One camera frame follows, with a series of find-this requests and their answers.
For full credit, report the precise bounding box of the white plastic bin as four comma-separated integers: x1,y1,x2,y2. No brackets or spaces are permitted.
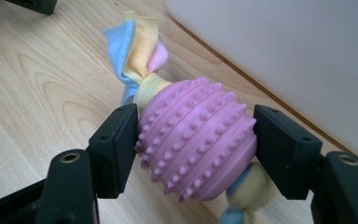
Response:
165,0,358,166

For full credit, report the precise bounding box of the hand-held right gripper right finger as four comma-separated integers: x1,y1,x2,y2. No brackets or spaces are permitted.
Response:
253,104,324,201

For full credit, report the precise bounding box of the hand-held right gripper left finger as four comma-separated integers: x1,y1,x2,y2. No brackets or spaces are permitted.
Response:
88,103,139,200

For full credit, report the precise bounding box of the pink nubbed ball cloth toy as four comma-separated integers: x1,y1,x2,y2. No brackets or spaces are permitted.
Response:
103,9,282,224

